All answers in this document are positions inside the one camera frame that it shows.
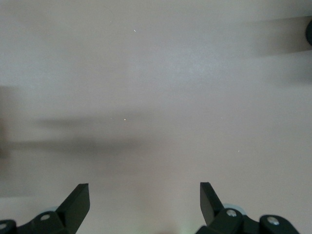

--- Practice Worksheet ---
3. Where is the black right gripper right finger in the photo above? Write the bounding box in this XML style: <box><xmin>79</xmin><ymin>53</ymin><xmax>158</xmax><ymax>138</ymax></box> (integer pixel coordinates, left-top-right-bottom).
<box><xmin>196</xmin><ymin>181</ymin><xmax>260</xmax><ymax>234</ymax></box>

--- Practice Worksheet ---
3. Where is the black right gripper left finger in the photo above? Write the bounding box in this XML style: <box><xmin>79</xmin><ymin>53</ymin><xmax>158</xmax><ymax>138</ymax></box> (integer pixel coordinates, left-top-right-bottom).
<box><xmin>14</xmin><ymin>183</ymin><xmax>91</xmax><ymax>234</ymax></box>

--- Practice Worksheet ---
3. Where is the black round object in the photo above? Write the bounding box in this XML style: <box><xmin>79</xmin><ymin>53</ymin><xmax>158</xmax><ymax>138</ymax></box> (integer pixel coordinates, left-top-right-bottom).
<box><xmin>305</xmin><ymin>19</ymin><xmax>312</xmax><ymax>46</ymax></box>

